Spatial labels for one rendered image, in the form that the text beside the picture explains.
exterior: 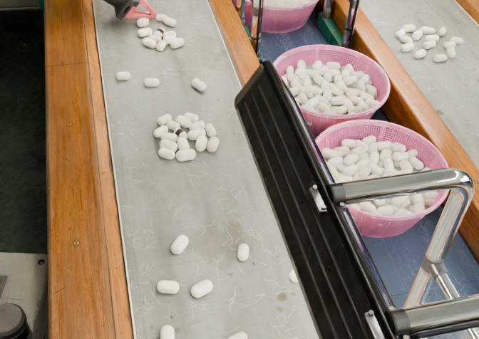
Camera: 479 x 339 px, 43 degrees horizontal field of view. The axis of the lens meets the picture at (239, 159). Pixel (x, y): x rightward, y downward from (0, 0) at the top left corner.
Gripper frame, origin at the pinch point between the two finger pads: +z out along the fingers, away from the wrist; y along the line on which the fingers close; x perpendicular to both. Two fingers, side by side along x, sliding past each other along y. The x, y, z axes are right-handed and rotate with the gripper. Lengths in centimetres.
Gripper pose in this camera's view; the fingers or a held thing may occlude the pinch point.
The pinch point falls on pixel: (152, 15)
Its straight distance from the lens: 157.1
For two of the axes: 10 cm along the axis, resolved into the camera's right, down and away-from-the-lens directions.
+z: 7.4, 3.4, 5.9
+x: -6.3, 6.5, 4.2
